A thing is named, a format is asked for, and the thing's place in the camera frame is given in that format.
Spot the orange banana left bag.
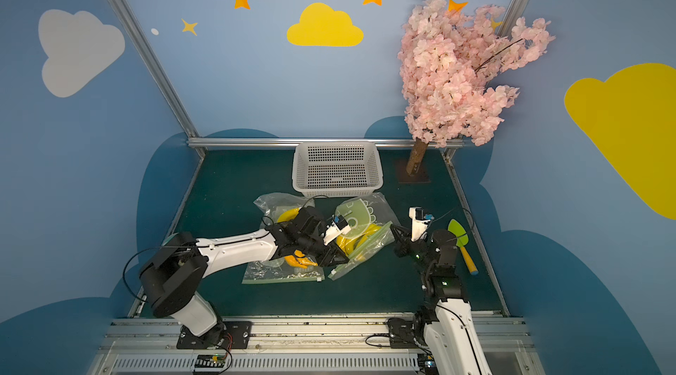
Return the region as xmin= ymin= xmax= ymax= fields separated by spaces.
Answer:
xmin=284 ymin=250 xmax=318 ymax=269

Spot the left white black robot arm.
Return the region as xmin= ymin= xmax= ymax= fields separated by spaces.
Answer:
xmin=139 ymin=206 xmax=351 ymax=340

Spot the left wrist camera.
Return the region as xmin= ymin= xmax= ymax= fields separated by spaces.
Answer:
xmin=323 ymin=215 xmax=351 ymax=246

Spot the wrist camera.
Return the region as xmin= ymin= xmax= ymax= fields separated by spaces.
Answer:
xmin=408 ymin=207 xmax=435 ymax=242
xmin=323 ymin=215 xmax=351 ymax=246

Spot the green toy shovel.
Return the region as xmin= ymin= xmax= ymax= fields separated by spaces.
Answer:
xmin=447 ymin=219 xmax=479 ymax=276

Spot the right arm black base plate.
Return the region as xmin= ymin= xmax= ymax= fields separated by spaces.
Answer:
xmin=386 ymin=318 xmax=427 ymax=350

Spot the yellow banana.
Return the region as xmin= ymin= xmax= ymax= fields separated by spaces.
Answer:
xmin=336 ymin=225 xmax=383 ymax=262

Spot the pink blossom artificial tree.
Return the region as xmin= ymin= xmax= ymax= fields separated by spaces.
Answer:
xmin=398 ymin=0 xmax=555 ymax=178

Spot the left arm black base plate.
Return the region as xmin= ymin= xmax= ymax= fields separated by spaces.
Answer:
xmin=176 ymin=320 xmax=253 ymax=350

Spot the aluminium front rail frame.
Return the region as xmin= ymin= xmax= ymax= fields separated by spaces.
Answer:
xmin=86 ymin=312 xmax=547 ymax=375

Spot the white perforated plastic basket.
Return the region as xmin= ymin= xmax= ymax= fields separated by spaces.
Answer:
xmin=292 ymin=141 xmax=384 ymax=197

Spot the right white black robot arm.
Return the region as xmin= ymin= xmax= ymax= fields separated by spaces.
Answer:
xmin=389 ymin=225 xmax=493 ymax=374

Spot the left clear zip bag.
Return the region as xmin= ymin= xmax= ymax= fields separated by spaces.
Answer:
xmin=241 ymin=192 xmax=326 ymax=285

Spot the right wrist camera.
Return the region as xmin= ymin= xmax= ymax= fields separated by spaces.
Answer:
xmin=408 ymin=207 xmax=435 ymax=242

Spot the yellow banana top left bag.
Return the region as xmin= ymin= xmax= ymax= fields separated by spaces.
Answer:
xmin=276 ymin=208 xmax=300 ymax=223

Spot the green printed zip bag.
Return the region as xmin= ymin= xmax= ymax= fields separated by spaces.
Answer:
xmin=328 ymin=193 xmax=400 ymax=281

